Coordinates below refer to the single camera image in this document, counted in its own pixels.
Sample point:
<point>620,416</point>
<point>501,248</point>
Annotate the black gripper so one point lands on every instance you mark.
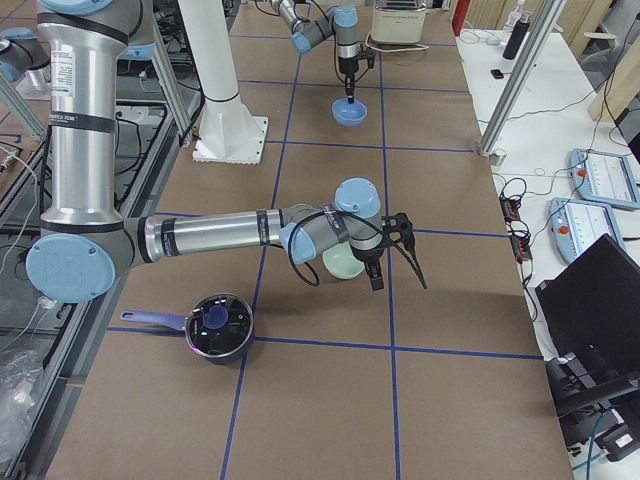
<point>346,67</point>
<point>369,258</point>

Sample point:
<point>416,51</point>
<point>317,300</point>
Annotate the cream toaster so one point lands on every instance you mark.
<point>398,21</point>

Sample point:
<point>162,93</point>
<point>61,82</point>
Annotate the blue teach pendant tablet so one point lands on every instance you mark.
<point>577,224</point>
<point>604,177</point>

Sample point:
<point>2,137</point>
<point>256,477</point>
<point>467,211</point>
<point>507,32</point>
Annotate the black laptop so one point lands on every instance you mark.
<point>594,304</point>

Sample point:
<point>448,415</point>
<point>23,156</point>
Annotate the dark blue saucepan with lid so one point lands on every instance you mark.
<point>220,328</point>

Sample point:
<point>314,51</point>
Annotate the black water bottle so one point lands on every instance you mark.
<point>517,36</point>

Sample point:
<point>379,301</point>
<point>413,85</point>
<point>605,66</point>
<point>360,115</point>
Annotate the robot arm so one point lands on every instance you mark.
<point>339,23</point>
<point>110,154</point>

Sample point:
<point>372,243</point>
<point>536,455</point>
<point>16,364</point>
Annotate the green bowl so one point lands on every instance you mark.
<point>341,263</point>

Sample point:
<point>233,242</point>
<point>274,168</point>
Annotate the blue bowl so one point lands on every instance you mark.
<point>349,112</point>

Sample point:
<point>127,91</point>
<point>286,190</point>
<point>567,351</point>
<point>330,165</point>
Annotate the aluminium frame post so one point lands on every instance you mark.
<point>525,61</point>

